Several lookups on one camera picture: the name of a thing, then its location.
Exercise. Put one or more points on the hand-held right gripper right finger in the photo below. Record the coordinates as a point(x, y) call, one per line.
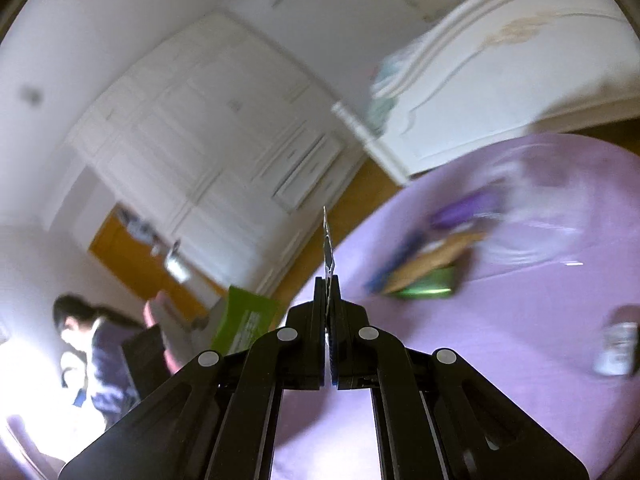
point(345, 330)

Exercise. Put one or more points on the person's left hand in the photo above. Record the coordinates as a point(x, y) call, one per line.
point(157, 310)

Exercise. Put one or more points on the pale green cloth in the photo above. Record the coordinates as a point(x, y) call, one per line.
point(387, 105)

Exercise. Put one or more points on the blue packet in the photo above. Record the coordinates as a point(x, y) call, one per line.
point(395, 260)

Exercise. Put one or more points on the beige packet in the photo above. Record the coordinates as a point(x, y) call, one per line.
point(435, 260)

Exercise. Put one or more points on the purple packet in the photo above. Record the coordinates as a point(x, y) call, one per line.
point(465, 210)

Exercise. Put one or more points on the thin silver wrapper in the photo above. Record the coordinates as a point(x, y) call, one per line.
point(327, 255)

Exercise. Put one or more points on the purple tablecloth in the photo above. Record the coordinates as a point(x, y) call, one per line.
point(500, 335)

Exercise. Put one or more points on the person's own upper body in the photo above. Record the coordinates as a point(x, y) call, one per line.
point(107, 355)

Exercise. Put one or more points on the brown wooden door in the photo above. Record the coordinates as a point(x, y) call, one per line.
point(120, 250)

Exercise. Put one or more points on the white wardrobe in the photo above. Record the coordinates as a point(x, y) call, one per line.
point(200, 125)

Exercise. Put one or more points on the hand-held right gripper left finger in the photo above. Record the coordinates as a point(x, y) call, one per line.
point(312, 325)

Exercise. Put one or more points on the green snack packet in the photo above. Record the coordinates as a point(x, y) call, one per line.
point(245, 317)
point(430, 287)

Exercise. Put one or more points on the small white bottle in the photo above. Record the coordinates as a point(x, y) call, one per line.
point(615, 350)

